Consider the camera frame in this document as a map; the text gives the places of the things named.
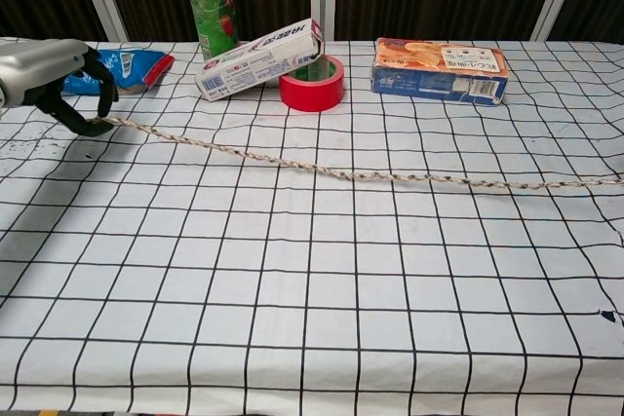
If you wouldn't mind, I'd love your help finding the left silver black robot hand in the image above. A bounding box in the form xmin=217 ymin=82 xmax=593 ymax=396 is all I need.
xmin=0 ymin=38 xmax=120 ymax=137

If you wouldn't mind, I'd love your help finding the beige braided rope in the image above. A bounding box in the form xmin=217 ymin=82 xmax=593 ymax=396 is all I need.
xmin=92 ymin=116 xmax=624 ymax=192

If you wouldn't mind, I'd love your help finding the blue snack packet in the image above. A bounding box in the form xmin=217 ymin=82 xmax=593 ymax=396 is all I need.
xmin=60 ymin=49 xmax=176 ymax=97

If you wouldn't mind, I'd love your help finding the green chips can red lid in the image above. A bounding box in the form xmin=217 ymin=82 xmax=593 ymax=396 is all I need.
xmin=177 ymin=0 xmax=240 ymax=60

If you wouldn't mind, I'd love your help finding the white toothpaste box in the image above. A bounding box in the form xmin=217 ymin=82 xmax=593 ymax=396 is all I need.
xmin=194 ymin=18 xmax=326 ymax=103

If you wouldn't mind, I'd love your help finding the red tape roll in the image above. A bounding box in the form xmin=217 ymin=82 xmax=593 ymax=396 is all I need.
xmin=279 ymin=55 xmax=346 ymax=113

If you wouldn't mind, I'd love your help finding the white black checkered tablecloth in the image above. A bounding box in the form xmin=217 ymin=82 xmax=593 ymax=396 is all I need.
xmin=0 ymin=37 xmax=624 ymax=415

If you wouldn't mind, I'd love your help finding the orange biscuit box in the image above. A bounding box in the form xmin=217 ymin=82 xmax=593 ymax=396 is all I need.
xmin=370 ymin=37 xmax=510 ymax=106

